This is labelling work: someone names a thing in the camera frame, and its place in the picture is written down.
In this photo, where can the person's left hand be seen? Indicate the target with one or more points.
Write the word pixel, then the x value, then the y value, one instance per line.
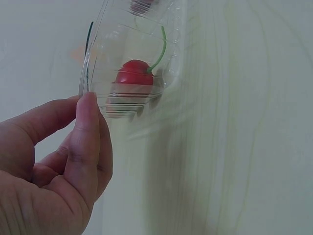
pixel 36 195

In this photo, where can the clear plastic cup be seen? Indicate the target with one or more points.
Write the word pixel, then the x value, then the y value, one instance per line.
pixel 107 49

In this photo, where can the red cherry with green stem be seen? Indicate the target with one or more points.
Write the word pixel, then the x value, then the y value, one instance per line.
pixel 134 74

